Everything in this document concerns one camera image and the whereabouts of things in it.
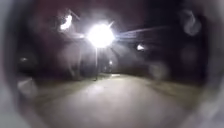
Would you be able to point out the dark grass strip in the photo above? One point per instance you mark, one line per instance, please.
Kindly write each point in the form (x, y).
(60, 87)

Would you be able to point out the pale paved path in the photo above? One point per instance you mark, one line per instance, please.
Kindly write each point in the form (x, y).
(113, 103)

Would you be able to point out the street lamp on pole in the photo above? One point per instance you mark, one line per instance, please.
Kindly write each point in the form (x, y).
(97, 63)

